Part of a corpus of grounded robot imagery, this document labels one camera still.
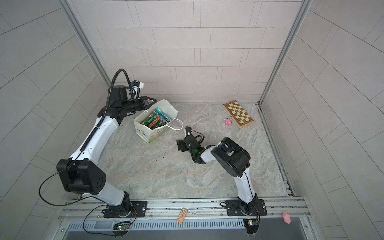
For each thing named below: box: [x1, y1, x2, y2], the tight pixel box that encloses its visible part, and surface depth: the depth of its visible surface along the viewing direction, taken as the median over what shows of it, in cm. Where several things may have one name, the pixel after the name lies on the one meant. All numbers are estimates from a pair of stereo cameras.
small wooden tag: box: [176, 207, 188, 224], surface depth 70 cm
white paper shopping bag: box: [133, 99, 184, 144], surface depth 91 cm
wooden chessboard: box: [223, 100, 254, 129], surface depth 110 cm
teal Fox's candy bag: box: [155, 107, 173, 122], surface depth 95 cm
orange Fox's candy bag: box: [148, 117, 161, 129], surface depth 93 cm
